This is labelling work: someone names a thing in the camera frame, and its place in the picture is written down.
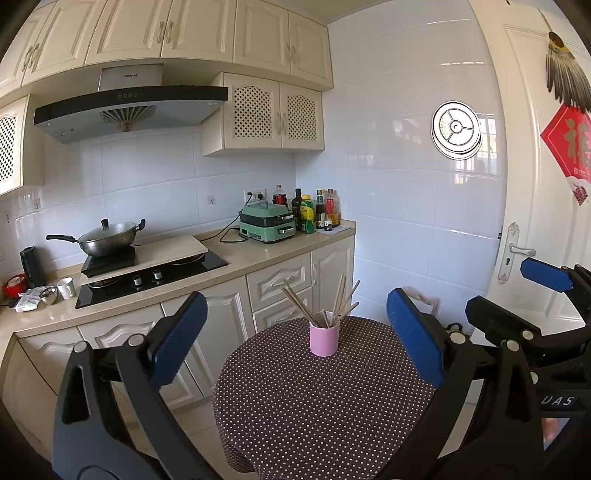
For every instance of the white wall outlet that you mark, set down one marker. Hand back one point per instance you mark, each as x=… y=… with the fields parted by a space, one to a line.
x=259 y=193

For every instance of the round wall vent cover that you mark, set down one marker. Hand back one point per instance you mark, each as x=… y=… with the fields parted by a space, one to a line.
x=455 y=129

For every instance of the dark soy sauce bottle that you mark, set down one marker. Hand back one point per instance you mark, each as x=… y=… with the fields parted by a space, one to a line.
x=320 y=212

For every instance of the grey range hood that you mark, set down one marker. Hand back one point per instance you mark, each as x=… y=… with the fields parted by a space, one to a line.
x=129 y=110

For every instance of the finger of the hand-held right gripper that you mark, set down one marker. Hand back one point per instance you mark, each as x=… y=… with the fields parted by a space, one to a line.
x=496 y=318
x=545 y=274

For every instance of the narrow cream lattice door cabinet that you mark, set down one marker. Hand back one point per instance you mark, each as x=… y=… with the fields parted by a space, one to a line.
x=9 y=143

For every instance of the black induction cooker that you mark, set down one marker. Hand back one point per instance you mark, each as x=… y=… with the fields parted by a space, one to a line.
x=108 y=265

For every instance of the hanging feather decoration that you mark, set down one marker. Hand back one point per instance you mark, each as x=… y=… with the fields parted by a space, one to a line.
x=563 y=76

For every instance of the red diamond door decoration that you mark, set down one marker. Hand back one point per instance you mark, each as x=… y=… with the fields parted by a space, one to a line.
x=570 y=143

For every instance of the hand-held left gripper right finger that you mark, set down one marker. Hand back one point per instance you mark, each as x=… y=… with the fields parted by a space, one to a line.
x=413 y=337

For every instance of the dark olive oil bottle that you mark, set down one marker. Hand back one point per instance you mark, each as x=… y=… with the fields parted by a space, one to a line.
x=297 y=207

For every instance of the green yellow squeeze bottle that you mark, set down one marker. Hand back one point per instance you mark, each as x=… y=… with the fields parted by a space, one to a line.
x=307 y=217

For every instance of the clear plastic packets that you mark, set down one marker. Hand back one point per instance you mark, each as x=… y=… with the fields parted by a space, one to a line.
x=27 y=302

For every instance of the white paper sheet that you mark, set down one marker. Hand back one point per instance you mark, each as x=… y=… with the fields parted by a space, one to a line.
x=344 y=227

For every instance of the red container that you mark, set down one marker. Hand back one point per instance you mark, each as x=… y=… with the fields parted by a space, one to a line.
x=13 y=287

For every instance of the black kettle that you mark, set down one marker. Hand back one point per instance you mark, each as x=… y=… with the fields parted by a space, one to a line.
x=32 y=267

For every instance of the bunch of wooden chopsticks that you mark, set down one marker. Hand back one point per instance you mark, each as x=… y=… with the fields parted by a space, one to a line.
x=339 y=297

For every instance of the person's right hand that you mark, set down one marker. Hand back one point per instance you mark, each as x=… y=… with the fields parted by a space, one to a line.
x=551 y=430

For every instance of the pink cup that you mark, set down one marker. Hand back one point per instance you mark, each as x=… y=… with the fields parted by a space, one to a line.
x=323 y=341

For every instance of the cream upper wall cabinets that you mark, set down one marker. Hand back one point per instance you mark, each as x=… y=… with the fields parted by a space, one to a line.
x=198 y=27

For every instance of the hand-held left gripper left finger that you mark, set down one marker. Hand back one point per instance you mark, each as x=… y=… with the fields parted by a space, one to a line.
x=178 y=341

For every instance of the green electric grill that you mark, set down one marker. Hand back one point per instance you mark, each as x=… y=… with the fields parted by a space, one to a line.
x=268 y=224

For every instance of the black glass gas cooktop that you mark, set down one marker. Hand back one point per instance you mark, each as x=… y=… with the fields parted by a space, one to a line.
x=194 y=270

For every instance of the white mug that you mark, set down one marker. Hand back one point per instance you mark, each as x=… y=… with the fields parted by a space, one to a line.
x=64 y=288

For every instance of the cream base kitchen cabinets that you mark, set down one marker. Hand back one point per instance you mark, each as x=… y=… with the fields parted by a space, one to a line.
x=277 y=281

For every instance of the wide cream lattice door cabinet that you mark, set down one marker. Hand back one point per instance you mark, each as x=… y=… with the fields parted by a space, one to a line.
x=251 y=113

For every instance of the red label sauce bottle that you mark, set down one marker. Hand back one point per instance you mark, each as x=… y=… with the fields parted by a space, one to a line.
x=332 y=207

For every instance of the steel wok with lid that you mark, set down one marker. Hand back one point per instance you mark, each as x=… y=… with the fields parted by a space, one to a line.
x=108 y=240

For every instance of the small metal bowl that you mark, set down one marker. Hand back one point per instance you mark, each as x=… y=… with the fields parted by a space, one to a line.
x=48 y=296

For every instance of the cola bottle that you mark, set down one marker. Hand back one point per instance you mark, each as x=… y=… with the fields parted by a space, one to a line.
x=279 y=197

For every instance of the white printed bag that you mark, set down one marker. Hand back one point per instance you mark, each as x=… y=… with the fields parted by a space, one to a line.
x=427 y=302

